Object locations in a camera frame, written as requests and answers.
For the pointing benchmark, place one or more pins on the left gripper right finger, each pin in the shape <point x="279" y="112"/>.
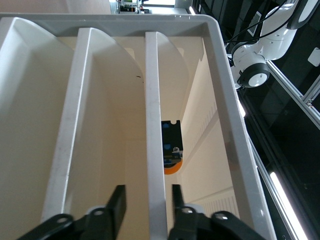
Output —
<point x="195" y="227"/>

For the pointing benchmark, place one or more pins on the aluminium profile frame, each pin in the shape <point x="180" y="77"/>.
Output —
<point x="285" y="82"/>

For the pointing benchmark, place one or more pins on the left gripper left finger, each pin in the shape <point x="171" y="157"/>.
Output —
<point x="100" y="225"/>

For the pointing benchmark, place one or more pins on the white drawer cabinet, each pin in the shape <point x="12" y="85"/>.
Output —
<point x="225" y="100"/>

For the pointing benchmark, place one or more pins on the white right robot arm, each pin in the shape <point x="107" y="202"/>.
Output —
<point x="272" y="42"/>

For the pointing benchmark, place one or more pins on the background equipment rack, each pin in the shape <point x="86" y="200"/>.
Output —
<point x="130" y="6"/>

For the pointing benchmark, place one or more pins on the yellow mushroom push button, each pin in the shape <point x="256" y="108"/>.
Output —
<point x="172" y="140"/>

